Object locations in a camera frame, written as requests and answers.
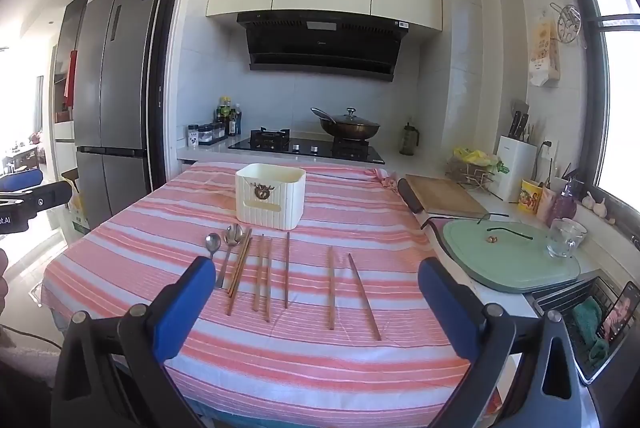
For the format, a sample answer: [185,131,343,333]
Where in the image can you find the green cutting board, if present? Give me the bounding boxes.
[442,218,582,294]

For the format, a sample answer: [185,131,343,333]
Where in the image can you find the pink striped tablecloth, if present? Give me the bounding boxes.
[40,160,501,428]

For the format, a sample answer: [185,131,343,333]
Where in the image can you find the yellow printed cup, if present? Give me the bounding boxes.
[520,178,544,213]

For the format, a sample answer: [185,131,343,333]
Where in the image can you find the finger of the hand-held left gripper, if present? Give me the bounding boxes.
[0,168,44,195]
[22,180,74,213]

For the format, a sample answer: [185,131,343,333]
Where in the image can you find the green cloth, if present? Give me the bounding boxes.
[571,297,610,366]

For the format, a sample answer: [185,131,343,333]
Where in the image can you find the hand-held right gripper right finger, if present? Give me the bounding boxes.
[417,257,601,428]

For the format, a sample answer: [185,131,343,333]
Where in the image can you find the pink cup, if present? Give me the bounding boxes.
[537,187,557,225]

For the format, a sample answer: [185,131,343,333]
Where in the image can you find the hanging printed bag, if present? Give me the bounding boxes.
[529,15,562,88]

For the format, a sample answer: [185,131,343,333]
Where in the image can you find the purple soap bottle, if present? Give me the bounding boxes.
[554,180,577,226]

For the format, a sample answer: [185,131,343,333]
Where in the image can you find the white ribbed storage box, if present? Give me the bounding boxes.
[235,163,307,231]

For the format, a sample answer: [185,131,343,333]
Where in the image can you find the black gas stove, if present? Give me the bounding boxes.
[227,128,387,165]

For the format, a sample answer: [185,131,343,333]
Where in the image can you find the clear glass cup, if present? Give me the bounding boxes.
[546,218,587,260]

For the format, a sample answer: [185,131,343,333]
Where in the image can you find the yellow plastic bag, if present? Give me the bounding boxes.
[452,147,493,168]

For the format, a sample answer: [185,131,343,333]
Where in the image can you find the large steel spoon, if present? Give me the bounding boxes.
[215,224,243,290]

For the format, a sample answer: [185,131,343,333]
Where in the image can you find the small steel spoon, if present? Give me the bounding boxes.
[204,232,223,261]

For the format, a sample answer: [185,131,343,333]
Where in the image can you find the steel sink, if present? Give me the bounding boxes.
[532,275,640,386]

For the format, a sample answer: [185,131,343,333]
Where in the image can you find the wooden cutting board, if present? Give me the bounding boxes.
[404,174,490,218]

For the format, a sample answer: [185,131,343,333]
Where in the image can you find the dark window frame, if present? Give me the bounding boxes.
[550,0,640,209]

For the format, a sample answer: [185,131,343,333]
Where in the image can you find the white knife block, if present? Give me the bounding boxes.
[495,135,538,203]

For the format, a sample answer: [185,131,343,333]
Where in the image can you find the smartphone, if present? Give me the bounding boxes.
[596,280,640,355]

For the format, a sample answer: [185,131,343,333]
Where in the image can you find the dark wok with glass lid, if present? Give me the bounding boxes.
[311,107,382,143]

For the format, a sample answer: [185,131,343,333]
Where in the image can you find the cardboard box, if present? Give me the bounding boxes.
[62,167,92,234]

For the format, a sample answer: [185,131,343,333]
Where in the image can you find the black range hood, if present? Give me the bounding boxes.
[236,12,411,83]

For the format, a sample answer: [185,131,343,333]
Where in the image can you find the red hanging cloth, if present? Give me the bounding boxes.
[64,49,79,110]

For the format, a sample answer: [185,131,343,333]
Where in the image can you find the metal wire rack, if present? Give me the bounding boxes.
[445,155,501,194]

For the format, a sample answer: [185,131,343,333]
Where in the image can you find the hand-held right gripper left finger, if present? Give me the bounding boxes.
[51,255,217,428]

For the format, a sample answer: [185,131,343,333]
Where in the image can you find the hanging wire trivet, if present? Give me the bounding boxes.
[550,2,589,50]

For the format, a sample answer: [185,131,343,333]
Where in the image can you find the black eyeglasses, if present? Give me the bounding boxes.
[477,212,534,243]

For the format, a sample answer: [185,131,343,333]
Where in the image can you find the dark glass pitcher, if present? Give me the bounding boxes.
[399,122,420,156]

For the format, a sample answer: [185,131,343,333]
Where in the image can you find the grey steel refrigerator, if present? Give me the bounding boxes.
[72,0,168,231]

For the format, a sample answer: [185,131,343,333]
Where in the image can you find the black flat paddle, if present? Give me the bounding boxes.
[397,178,427,215]

